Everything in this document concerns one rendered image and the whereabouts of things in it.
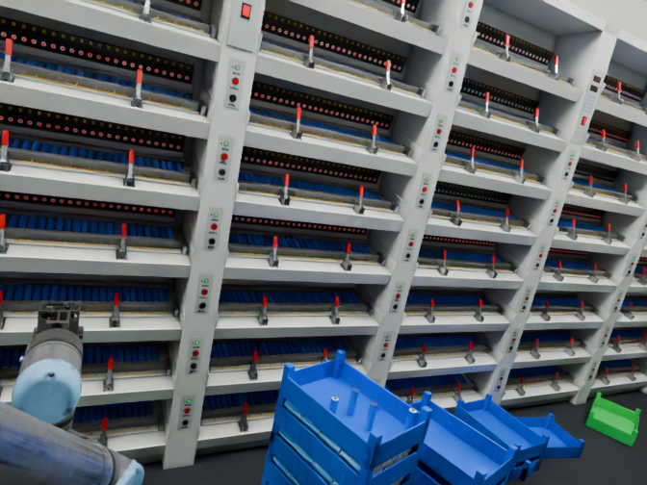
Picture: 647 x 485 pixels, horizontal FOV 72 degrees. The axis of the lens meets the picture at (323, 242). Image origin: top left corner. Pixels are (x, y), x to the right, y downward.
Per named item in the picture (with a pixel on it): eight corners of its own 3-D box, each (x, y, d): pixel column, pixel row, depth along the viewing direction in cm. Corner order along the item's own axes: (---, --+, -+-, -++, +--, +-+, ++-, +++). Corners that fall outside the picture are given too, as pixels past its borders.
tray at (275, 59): (427, 117, 148) (446, 75, 142) (252, 71, 120) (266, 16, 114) (398, 98, 164) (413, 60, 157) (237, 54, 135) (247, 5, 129)
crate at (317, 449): (416, 469, 105) (425, 439, 104) (359, 504, 91) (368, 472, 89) (329, 400, 126) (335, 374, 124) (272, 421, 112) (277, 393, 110)
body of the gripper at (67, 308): (82, 300, 94) (80, 323, 84) (79, 338, 96) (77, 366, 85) (39, 299, 91) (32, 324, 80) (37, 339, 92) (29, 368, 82)
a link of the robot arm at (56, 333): (80, 382, 82) (16, 386, 77) (81, 369, 86) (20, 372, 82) (84, 337, 80) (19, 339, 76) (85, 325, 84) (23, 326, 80)
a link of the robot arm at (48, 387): (3, 433, 67) (13, 372, 65) (16, 389, 77) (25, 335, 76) (74, 431, 71) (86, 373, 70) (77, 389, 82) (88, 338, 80)
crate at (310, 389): (425, 439, 104) (433, 409, 102) (368, 472, 89) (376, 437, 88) (335, 374, 124) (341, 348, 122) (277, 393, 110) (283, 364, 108)
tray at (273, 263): (387, 284, 161) (401, 253, 155) (220, 279, 133) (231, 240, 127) (363, 252, 177) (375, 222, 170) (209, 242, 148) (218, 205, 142)
